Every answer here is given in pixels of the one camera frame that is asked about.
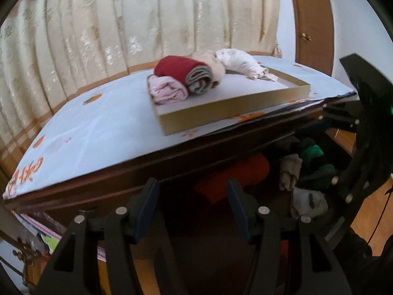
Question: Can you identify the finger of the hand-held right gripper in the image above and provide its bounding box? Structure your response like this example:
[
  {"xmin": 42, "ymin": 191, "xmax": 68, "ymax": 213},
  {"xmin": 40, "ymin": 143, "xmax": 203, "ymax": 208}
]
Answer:
[
  {"xmin": 302, "ymin": 163, "xmax": 353, "ymax": 205},
  {"xmin": 322, "ymin": 104, "xmax": 361, "ymax": 131}
]

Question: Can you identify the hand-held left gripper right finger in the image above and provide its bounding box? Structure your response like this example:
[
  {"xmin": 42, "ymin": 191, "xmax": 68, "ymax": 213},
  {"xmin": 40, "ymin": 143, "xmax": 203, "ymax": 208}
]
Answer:
[{"xmin": 226, "ymin": 178, "xmax": 352, "ymax": 295}]

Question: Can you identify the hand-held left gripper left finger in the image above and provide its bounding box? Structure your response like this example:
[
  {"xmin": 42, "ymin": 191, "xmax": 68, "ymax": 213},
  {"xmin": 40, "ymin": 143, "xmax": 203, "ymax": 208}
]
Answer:
[{"xmin": 35, "ymin": 177, "xmax": 160, "ymax": 295}]

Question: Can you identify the bright red underwear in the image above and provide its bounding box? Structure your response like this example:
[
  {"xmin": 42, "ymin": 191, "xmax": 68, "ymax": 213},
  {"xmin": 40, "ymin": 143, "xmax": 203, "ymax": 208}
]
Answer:
[{"xmin": 193, "ymin": 154, "xmax": 271, "ymax": 203}]

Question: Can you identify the green and black underwear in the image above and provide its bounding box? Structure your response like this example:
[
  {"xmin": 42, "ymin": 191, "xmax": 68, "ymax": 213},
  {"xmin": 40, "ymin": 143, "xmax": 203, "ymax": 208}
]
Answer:
[{"xmin": 292, "ymin": 138, "xmax": 337, "ymax": 188}]

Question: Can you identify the tan sock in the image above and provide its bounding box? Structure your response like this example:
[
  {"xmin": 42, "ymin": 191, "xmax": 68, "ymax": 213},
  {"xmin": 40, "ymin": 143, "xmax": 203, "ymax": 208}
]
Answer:
[{"xmin": 279, "ymin": 154, "xmax": 303, "ymax": 191}]

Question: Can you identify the shallow cardboard tray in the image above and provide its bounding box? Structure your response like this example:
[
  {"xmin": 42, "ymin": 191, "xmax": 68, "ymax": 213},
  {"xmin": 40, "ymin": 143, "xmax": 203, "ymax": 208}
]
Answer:
[{"xmin": 147, "ymin": 66, "xmax": 311, "ymax": 136}]

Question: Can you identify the white dotted underwear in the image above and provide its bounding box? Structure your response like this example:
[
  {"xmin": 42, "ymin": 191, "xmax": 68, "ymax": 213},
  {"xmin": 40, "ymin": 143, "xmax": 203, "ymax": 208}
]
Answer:
[{"xmin": 215, "ymin": 47, "xmax": 271, "ymax": 80}]

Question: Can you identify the pink underwear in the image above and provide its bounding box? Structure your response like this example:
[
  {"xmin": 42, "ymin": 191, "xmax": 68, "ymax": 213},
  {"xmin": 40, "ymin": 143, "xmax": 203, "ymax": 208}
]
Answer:
[{"xmin": 148, "ymin": 75, "xmax": 188, "ymax": 105}]

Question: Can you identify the cream dotted underwear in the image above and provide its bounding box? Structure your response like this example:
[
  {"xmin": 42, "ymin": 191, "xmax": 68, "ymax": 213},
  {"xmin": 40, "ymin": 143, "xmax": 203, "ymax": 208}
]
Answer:
[{"xmin": 190, "ymin": 50, "xmax": 227, "ymax": 83}]

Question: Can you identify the dark red underwear grey band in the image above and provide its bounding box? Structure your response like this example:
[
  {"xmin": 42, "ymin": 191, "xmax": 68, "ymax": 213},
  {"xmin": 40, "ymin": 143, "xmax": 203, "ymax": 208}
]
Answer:
[{"xmin": 154, "ymin": 55, "xmax": 214, "ymax": 94}]

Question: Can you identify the white sock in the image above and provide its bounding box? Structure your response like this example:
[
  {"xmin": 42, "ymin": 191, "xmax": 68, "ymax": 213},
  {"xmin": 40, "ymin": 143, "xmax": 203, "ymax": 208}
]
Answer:
[{"xmin": 290, "ymin": 187, "xmax": 329, "ymax": 219}]

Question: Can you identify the white tablecloth with orange print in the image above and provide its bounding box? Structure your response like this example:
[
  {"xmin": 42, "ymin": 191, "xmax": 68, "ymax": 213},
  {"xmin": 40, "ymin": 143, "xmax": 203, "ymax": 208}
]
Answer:
[{"xmin": 3, "ymin": 54, "xmax": 357, "ymax": 200}]

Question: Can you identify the stack of papers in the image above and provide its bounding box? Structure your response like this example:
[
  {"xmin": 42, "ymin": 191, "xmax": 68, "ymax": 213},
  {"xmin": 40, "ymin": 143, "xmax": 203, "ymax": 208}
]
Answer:
[{"xmin": 11, "ymin": 210, "xmax": 108, "ymax": 262}]

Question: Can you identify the brown wooden door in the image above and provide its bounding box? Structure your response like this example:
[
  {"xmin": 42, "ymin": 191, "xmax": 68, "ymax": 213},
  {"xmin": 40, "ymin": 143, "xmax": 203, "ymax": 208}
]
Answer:
[{"xmin": 287, "ymin": 0, "xmax": 335, "ymax": 77}]

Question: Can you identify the brass stand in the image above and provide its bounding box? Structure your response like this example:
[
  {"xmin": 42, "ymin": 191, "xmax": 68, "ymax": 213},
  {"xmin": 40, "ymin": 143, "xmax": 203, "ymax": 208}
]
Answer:
[{"xmin": 0, "ymin": 230, "xmax": 46, "ymax": 283}]

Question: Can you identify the cream patterned curtain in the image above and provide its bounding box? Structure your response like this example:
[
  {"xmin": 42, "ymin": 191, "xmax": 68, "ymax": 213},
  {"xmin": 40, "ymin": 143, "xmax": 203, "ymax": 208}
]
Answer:
[{"xmin": 0, "ymin": 0, "xmax": 287, "ymax": 173}]

